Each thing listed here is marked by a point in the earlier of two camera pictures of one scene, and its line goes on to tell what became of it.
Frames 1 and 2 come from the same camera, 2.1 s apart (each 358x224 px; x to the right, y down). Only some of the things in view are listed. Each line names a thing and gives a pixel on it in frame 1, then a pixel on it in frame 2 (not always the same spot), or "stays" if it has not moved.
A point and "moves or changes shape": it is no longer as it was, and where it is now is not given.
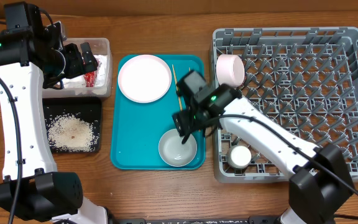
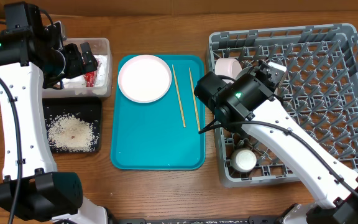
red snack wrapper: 89,78 stays
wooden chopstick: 176,83 stays
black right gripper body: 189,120 → 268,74
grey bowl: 173,152 → 243,71
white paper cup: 238,156 moves or changes shape
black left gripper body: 74,66 stays
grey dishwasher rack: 316,81 stays
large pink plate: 145,78 stays
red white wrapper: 100,78 stays
